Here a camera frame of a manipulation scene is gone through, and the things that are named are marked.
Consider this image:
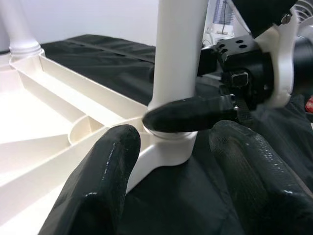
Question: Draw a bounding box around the white plastic table leg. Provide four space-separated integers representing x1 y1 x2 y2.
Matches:
0 0 45 61
146 0 209 139

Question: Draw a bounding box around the white plastic children table top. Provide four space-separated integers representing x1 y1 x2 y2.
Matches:
0 52 198 235

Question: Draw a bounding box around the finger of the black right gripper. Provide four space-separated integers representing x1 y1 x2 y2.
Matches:
142 94 239 134
197 47 219 77

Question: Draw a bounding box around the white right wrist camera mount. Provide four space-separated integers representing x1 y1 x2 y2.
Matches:
229 0 301 109

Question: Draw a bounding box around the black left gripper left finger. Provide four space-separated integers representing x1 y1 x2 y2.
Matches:
38 124 142 235

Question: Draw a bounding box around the black table cloth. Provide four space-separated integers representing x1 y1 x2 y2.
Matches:
0 34 313 235

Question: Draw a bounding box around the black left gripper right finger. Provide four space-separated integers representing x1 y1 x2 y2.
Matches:
209 119 313 235

